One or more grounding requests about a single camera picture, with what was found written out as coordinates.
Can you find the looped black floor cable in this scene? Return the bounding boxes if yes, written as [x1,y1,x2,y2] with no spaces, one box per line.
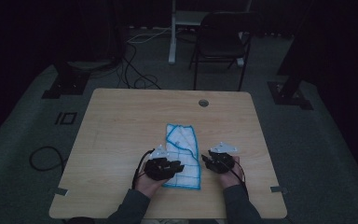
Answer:
[28,146,68,173]

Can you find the tangled black floor cables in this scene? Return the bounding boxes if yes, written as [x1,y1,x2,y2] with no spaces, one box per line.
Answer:
[117,42,163,91]

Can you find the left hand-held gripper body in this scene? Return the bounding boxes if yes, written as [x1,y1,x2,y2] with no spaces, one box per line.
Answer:
[144,144,173,182]

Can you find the black folding chair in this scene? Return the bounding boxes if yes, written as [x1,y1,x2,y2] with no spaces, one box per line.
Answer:
[188,11,264,92]

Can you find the person's left hand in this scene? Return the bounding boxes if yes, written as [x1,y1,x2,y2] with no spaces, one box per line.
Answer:
[134,166,166,199]

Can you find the person's right hand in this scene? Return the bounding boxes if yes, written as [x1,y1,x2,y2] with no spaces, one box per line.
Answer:
[218,155,245,190]

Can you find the left hand-held gripper cable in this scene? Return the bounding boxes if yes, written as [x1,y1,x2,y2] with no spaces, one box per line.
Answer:
[131,148,156,190]

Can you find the white floor cable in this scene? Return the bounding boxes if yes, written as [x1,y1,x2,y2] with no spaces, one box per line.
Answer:
[126,27,172,45]

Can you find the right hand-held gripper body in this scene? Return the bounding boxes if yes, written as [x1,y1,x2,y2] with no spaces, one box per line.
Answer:
[207,141,239,175]

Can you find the white metal stand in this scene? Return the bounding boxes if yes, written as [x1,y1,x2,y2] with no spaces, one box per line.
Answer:
[168,0,254,68]

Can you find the white cloth with blue edging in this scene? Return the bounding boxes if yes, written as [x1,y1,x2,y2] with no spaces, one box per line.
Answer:
[162,122,202,191]

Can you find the black stand with base plate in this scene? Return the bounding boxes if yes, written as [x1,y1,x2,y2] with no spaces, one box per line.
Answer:
[41,60,91,100]
[267,0,314,111]

